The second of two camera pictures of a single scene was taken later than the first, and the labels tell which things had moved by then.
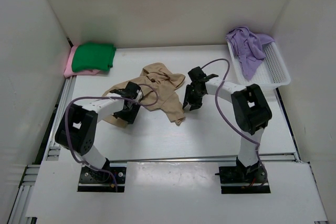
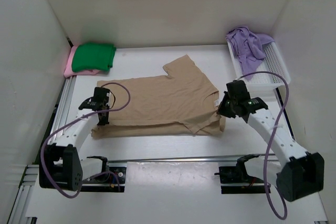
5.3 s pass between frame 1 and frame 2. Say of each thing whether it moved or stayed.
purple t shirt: stayed
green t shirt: stayed
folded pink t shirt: stayed
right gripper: moved
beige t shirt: moved
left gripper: moved
